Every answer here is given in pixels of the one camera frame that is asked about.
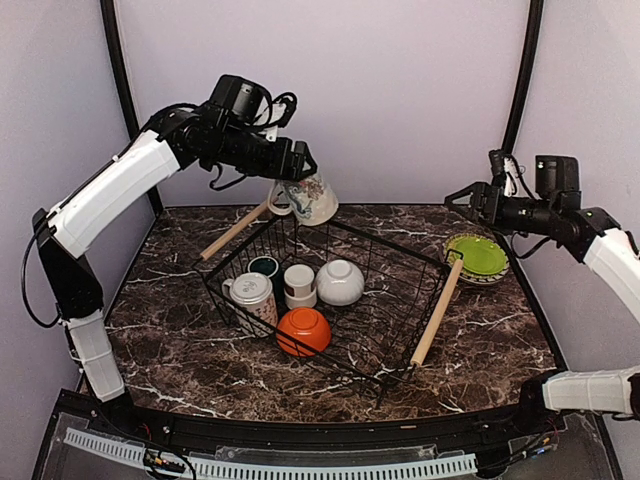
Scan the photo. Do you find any black wire dish rack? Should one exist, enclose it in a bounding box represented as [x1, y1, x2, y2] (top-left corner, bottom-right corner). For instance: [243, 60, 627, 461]
[195, 204, 450, 402]

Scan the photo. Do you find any white ribbed bowl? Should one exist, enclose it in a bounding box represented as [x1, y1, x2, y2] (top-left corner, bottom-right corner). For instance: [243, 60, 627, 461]
[316, 259, 365, 307]

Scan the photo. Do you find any dark green cup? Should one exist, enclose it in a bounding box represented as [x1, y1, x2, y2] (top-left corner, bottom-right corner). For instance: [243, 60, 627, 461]
[247, 255, 282, 280]

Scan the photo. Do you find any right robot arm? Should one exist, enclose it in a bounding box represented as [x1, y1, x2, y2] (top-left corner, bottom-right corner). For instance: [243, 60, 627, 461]
[444, 150, 639, 434]

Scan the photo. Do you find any black front rail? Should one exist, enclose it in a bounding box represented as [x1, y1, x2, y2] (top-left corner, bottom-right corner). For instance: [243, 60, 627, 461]
[91, 402, 550, 451]

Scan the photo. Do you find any orange bowl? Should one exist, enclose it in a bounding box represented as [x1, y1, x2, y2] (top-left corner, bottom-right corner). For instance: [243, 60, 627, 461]
[276, 307, 332, 358]

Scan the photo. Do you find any white brown striped cup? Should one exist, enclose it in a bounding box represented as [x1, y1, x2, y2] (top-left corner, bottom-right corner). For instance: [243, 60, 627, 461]
[284, 264, 317, 310]

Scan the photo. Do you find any tall dragon pattern mug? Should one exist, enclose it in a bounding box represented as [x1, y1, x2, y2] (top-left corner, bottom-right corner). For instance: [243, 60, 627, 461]
[266, 172, 339, 227]

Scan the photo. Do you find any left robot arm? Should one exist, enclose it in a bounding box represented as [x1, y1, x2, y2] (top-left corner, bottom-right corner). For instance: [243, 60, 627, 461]
[27, 74, 317, 436]

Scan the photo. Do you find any left wooden rack handle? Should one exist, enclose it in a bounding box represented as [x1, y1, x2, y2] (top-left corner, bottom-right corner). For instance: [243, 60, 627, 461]
[199, 201, 268, 261]

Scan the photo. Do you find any white slotted cable duct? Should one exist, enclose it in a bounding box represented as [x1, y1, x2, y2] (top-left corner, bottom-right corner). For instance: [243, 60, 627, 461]
[63, 427, 478, 479]

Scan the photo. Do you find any right wooden rack handle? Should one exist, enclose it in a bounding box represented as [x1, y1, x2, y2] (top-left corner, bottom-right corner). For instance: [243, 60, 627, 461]
[410, 259, 464, 367]

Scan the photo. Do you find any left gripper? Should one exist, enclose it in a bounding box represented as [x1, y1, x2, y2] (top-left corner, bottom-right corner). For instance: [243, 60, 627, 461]
[207, 123, 319, 180]

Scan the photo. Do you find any white leaf pattern mug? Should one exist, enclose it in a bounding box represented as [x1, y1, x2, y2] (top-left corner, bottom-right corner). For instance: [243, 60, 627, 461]
[222, 272, 279, 338]

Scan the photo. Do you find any wooden rack handle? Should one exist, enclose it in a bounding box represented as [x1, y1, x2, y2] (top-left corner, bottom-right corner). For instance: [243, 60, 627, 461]
[199, 201, 268, 261]
[410, 259, 464, 367]

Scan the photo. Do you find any yellow woven pattern plate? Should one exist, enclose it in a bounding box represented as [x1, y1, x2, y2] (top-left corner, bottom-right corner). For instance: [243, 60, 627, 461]
[443, 232, 509, 279]

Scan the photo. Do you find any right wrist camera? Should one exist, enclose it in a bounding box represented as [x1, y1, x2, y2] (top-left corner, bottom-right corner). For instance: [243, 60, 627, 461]
[488, 149, 520, 197]

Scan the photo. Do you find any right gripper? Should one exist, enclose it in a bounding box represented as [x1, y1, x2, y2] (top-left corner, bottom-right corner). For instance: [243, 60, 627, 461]
[445, 180, 558, 235]

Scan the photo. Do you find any grey deer pattern plate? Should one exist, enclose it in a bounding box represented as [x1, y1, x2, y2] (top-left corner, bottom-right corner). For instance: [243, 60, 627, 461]
[438, 238, 511, 287]

